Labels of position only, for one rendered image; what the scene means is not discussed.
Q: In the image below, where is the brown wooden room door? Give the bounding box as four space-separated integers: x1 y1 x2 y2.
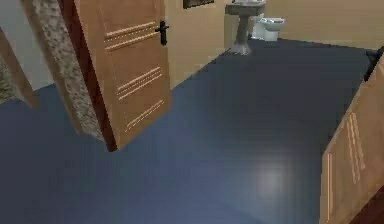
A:
318 53 384 224
57 0 173 153

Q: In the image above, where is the white toilet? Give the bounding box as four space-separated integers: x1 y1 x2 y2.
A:
251 13 286 42

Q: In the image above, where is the black door handle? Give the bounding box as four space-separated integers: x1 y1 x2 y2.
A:
154 20 170 47

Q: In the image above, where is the grey pedestal sink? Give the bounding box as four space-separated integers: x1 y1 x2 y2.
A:
224 0 267 56

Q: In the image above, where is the dark framed wall picture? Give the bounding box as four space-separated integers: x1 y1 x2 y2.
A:
182 0 215 10

